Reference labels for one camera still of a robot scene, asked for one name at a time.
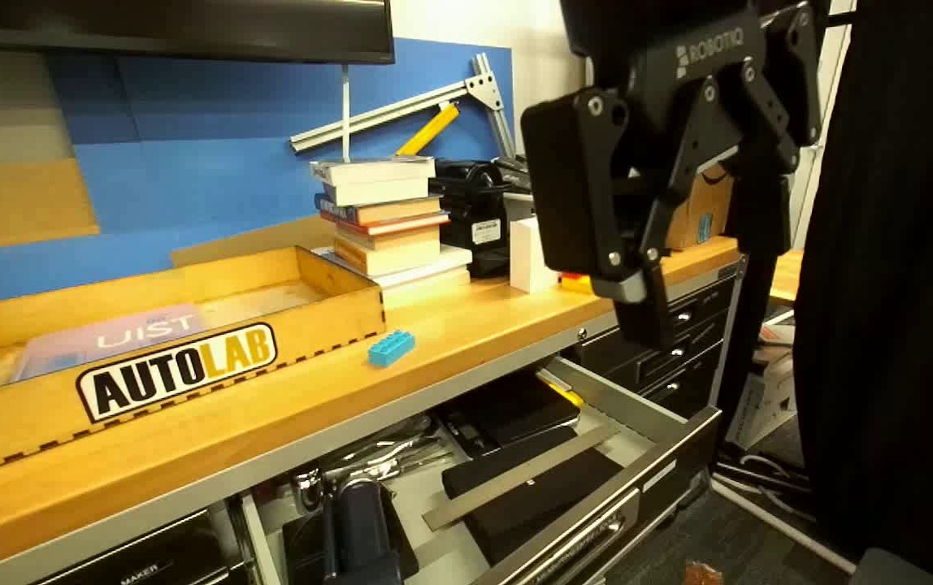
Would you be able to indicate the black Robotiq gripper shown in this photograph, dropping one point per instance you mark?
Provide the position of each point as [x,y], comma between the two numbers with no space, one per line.
[702,52]

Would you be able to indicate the grey metal drawer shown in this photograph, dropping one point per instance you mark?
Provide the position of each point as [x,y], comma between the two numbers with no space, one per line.
[637,425]

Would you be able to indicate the small blue block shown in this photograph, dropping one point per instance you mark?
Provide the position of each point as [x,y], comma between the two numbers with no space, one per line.
[390,350]

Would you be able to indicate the wooden side table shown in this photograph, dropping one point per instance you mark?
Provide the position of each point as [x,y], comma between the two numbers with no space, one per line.
[786,277]

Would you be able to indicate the coloured toy brick stack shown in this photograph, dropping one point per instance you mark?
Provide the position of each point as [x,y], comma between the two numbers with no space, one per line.
[578,285]

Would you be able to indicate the small white box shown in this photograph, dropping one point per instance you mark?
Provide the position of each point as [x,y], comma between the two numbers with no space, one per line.
[531,258]

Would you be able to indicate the black desk device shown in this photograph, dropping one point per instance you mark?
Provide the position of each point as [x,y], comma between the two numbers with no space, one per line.
[482,206]

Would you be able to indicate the black tool cabinet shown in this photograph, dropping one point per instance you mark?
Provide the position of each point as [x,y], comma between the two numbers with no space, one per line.
[697,358]

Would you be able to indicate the black curtain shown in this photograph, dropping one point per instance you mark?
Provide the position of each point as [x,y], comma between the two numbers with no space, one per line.
[899,270]

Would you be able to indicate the yellow bar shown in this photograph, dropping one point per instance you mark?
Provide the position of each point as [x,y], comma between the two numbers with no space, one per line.
[432,128]

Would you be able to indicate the large white book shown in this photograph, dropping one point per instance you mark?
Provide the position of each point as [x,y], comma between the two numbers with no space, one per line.
[428,270]

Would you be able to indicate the red edged book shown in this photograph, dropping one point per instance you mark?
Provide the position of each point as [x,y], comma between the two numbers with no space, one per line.
[396,225]

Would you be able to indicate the white cover book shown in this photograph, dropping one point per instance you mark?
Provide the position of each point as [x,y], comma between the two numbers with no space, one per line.
[378,180]

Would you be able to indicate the brown cover book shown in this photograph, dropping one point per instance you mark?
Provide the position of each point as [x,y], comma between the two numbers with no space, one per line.
[378,209]

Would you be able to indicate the thick cream book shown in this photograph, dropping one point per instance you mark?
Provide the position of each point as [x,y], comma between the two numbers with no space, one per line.
[389,256]

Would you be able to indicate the thin white rod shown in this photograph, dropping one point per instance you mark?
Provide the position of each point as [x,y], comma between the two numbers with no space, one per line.
[345,108]

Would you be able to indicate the black foam pad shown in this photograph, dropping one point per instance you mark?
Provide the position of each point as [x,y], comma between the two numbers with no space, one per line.
[501,458]
[542,509]

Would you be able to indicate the black hand tool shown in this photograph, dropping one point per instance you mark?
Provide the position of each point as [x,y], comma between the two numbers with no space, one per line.
[362,530]

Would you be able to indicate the black monitor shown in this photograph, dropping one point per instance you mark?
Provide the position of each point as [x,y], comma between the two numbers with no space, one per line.
[160,27]

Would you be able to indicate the UIST booklet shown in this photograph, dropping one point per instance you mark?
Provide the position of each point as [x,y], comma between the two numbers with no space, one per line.
[110,338]

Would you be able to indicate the wooden Autolab tray box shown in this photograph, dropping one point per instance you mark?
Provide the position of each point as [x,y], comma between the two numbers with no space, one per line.
[32,418]

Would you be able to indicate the aluminium bracket rail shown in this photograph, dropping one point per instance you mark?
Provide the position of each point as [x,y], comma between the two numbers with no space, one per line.
[401,108]

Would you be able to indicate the blue wall board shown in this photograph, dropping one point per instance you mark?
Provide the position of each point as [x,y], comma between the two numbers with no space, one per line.
[192,174]

